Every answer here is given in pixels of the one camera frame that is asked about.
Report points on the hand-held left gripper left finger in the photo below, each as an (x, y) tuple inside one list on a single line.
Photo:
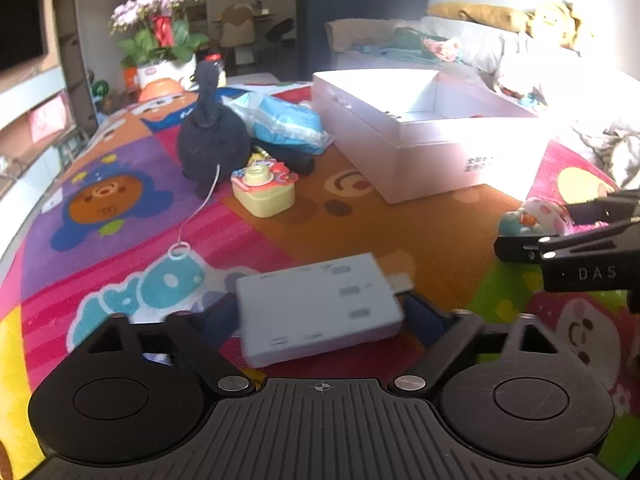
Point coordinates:
[(220, 317)]

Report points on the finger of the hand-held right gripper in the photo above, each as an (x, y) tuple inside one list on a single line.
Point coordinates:
[(607, 207), (530, 249)]

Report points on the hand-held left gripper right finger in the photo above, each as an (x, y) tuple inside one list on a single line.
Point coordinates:
[(421, 316)]

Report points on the small pink teal figurine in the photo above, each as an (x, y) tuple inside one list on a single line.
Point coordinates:
[(535, 217)]

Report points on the grey rectangular adapter hub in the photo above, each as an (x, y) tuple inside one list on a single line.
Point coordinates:
[(320, 305)]

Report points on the yellow toy camera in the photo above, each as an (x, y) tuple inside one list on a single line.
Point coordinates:
[(264, 195)]

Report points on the large white cardboard box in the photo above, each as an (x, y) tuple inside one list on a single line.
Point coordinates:
[(425, 150)]

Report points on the blue tissue packet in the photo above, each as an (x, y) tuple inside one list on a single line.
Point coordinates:
[(285, 122)]

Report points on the grey blanket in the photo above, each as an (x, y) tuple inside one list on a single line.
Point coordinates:
[(610, 150)]

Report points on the colourful cartoon play mat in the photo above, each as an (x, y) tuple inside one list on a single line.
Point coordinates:
[(400, 240)]

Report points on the black plush toy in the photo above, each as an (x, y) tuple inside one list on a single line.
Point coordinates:
[(215, 135)]

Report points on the yellow plush duck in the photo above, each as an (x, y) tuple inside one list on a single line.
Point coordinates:
[(555, 22)]

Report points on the yellow pillow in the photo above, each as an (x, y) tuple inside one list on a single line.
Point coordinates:
[(480, 14)]

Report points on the pile of clothes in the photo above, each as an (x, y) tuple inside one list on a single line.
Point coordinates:
[(420, 42)]

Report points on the orange round toy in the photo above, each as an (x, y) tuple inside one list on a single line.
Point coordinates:
[(161, 89)]

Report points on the green toy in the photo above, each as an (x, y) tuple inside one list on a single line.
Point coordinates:
[(100, 88)]

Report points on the pink box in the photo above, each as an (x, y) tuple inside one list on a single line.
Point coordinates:
[(47, 120)]

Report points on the white television cabinet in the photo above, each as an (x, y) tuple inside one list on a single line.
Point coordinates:
[(35, 130)]

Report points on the potted pink flower plant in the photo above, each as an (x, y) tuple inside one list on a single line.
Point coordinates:
[(160, 35)]

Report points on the beige chair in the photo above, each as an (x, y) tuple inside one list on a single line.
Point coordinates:
[(237, 27)]

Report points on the black television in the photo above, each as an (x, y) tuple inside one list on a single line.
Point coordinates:
[(20, 10)]

